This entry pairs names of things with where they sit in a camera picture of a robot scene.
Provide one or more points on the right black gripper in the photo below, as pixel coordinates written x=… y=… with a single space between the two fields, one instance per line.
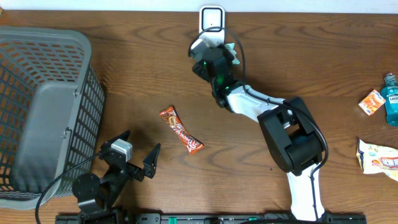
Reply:
x=199 y=70

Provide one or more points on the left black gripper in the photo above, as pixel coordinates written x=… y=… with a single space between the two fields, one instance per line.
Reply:
x=149 y=167

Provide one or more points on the teal wet wipes pack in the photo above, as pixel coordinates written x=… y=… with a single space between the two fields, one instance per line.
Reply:
x=230 y=48

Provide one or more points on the red chocolate bar wrapper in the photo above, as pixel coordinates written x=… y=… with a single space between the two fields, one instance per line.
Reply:
x=170 y=116

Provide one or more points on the orange tissue pack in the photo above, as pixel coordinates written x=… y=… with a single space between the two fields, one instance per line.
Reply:
x=372 y=102

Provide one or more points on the blue liquid bottle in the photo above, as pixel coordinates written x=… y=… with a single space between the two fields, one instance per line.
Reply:
x=389 y=93

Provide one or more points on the yellow snack package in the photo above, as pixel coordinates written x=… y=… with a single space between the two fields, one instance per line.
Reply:
x=374 y=159

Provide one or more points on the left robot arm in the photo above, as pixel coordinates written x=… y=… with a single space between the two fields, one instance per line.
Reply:
x=97 y=195

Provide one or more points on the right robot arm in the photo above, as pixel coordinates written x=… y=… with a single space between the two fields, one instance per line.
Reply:
x=293 y=138

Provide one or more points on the white barcode scanner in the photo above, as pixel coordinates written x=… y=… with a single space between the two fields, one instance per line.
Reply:
x=212 y=16

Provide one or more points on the grey plastic shopping basket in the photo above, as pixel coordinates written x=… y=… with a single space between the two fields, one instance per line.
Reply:
x=51 y=109

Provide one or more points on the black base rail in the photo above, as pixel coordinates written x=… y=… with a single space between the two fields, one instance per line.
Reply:
x=155 y=218

